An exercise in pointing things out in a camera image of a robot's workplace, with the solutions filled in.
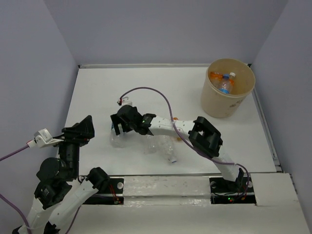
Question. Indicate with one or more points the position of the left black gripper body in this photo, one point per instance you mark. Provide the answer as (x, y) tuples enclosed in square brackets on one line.
[(71, 150)]

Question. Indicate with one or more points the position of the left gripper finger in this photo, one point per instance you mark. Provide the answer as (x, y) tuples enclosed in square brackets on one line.
[(74, 131), (85, 131)]

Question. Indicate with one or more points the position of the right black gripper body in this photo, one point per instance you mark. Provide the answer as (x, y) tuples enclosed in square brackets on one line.
[(127, 127)]

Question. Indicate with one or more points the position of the green label water bottle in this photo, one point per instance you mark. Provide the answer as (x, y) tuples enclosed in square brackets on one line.
[(118, 141)]

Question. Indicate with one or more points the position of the orange bottle white cap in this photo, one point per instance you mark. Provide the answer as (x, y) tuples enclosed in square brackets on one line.
[(213, 76)]

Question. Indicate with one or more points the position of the blue label small bottle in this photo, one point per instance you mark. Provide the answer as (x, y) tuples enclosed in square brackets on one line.
[(225, 86)]

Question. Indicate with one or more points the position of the tall orange label bottle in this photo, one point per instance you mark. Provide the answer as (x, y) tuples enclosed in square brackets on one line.
[(232, 76)]

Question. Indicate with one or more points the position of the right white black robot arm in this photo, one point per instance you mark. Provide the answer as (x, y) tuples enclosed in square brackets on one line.
[(200, 134)]

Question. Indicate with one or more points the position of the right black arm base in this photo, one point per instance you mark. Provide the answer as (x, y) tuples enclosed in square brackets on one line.
[(221, 194)]

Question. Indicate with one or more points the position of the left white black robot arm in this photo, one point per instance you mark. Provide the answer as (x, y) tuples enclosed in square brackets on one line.
[(50, 205)]

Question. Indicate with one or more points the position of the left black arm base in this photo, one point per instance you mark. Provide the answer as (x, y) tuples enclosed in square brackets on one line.
[(111, 195)]

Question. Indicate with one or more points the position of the beige round bin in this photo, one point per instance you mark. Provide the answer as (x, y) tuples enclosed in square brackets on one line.
[(218, 104)]

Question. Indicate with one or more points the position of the clear bottle without cap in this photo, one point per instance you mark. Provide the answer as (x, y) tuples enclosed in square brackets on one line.
[(150, 146)]

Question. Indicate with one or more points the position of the clear bottle blue cap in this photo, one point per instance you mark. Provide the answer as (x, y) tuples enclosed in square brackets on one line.
[(167, 148)]

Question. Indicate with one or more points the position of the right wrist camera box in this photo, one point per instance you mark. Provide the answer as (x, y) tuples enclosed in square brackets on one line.
[(124, 101)]

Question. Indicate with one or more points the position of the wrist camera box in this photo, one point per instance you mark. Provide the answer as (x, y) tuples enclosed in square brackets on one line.
[(42, 139), (124, 101)]

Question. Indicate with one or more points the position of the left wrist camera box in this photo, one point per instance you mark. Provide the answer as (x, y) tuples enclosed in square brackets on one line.
[(42, 139)]

